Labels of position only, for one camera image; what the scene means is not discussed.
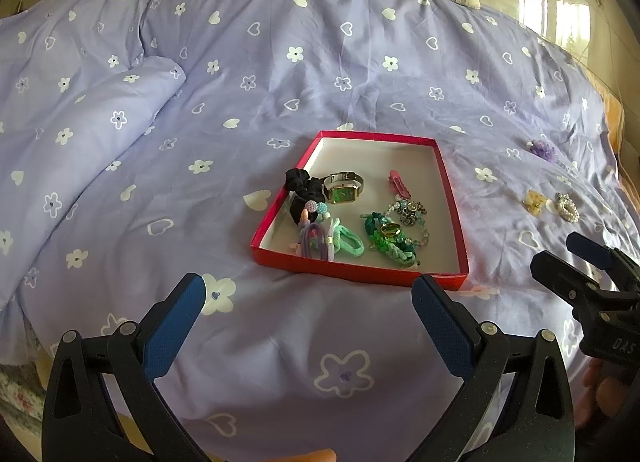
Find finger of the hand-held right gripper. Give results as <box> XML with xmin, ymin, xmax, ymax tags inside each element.
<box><xmin>566</xmin><ymin>232</ymin><xmax>640</xmax><ymax>293</ymax></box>
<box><xmin>530</xmin><ymin>251</ymin><xmax>606</xmax><ymax>311</ymax></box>

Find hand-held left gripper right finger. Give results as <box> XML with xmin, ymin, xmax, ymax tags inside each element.
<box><xmin>412</xmin><ymin>273</ymin><xmax>576</xmax><ymax>462</ymax></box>

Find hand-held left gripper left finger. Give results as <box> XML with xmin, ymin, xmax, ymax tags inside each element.
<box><xmin>42</xmin><ymin>272</ymin><xmax>207</xmax><ymax>462</ymax></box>

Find green braided bracelet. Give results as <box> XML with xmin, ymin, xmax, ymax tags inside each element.
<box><xmin>360</xmin><ymin>211</ymin><xmax>422</xmax><ymax>270</ymax></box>

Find red shallow box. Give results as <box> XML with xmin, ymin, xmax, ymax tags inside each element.
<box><xmin>250</xmin><ymin>129</ymin><xmax>470</xmax><ymax>291</ymax></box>

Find beaded charm bracelet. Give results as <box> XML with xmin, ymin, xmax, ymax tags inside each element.
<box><xmin>385</xmin><ymin>197</ymin><xmax>432</xmax><ymax>249</ymax></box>

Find green hair tie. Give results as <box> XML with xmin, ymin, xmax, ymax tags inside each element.
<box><xmin>327</xmin><ymin>219</ymin><xmax>368</xmax><ymax>258</ymax></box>

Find pink hair clip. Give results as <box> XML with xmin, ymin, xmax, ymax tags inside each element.
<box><xmin>388</xmin><ymin>169</ymin><xmax>413</xmax><ymax>197</ymax></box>

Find purple hair tie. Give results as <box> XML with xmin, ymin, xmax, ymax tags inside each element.
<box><xmin>298</xmin><ymin>222</ymin><xmax>335</xmax><ymax>261</ymax></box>

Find green face wristwatch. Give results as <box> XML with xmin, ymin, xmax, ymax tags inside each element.
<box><xmin>321</xmin><ymin>171</ymin><xmax>366</xmax><ymax>205</ymax></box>

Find bead ball hair tie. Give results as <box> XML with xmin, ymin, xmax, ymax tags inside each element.
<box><xmin>300</xmin><ymin>199</ymin><xmax>332</xmax><ymax>228</ymax></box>

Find black scrunchie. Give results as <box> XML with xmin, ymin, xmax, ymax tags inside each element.
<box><xmin>285</xmin><ymin>167</ymin><xmax>326</xmax><ymax>228</ymax></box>

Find person's right hand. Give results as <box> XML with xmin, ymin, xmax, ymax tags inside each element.
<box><xmin>575</xmin><ymin>357</ymin><xmax>631</xmax><ymax>433</ymax></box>

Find person's left hand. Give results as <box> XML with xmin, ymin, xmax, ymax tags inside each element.
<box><xmin>287</xmin><ymin>448</ymin><xmax>337</xmax><ymax>462</ymax></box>

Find pearl beaded scrunchie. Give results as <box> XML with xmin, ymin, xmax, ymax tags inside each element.
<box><xmin>555</xmin><ymin>193</ymin><xmax>581</xmax><ymax>223</ymax></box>

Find yellow bow hair clip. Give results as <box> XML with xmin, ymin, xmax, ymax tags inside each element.
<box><xmin>522</xmin><ymin>189</ymin><xmax>546</xmax><ymax>216</ymax></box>

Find purple flower hair accessory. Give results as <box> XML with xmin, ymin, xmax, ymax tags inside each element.
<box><xmin>530</xmin><ymin>139</ymin><xmax>559</xmax><ymax>163</ymax></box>

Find orange mattress edge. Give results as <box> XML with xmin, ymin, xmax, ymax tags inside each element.
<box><xmin>587</xmin><ymin>70</ymin><xmax>628</xmax><ymax>158</ymax></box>

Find floral bed sheet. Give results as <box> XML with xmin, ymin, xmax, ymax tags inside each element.
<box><xmin>0</xmin><ymin>362</ymin><xmax>51</xmax><ymax>423</ymax></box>

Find purple floral blanket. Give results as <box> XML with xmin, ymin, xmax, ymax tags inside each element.
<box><xmin>0</xmin><ymin>0</ymin><xmax>626</xmax><ymax>462</ymax></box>

